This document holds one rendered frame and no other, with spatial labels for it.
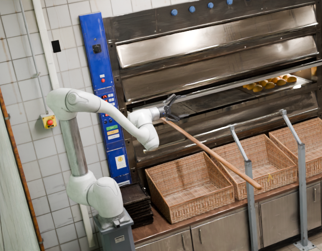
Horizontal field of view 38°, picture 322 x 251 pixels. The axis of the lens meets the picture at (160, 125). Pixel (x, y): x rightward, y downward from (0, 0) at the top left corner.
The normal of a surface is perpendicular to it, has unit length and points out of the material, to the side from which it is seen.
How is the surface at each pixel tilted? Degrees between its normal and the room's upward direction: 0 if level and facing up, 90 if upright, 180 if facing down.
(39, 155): 90
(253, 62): 70
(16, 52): 90
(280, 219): 88
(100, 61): 90
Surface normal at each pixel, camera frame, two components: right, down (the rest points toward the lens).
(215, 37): 0.29, -0.04
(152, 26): 0.36, 0.35
